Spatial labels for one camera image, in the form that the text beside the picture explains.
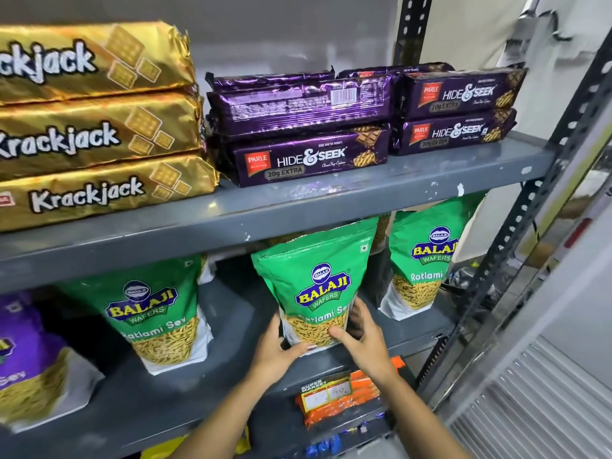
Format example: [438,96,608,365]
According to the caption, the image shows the person's right hand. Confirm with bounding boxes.
[328,296,399,388]

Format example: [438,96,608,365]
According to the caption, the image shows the person's left hand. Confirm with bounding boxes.
[248,312,318,384]

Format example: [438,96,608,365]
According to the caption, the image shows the grey metal shelf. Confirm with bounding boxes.
[0,0,612,459]

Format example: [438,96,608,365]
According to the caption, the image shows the purple Aloo Sev bag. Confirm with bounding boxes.
[0,290,106,434]

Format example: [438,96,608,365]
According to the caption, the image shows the person's left forearm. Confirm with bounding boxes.
[170,372,283,459]

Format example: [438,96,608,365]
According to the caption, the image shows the person's right forearm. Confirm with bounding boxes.
[375,370,472,459]

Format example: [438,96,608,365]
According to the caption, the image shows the pile of orange packets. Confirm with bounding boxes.
[295,356,408,430]

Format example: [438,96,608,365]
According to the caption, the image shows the green yellow price tag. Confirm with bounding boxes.
[300,371,353,412]

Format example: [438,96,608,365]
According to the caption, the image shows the yellow blue biscuit pack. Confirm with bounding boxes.
[143,425,252,459]

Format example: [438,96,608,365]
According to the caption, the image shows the blue wrapped packets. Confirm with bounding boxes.
[303,409,386,459]

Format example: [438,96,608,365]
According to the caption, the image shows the white louvred metal shutter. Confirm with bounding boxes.
[447,335,612,459]

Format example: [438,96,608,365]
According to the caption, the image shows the stack of purple biscuit packs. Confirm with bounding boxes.
[204,61,529,188]

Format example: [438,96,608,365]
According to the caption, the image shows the stack of gold cracker packets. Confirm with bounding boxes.
[0,21,221,233]

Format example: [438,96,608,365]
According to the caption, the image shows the grey wall pipe fixture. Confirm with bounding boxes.
[497,0,574,68]

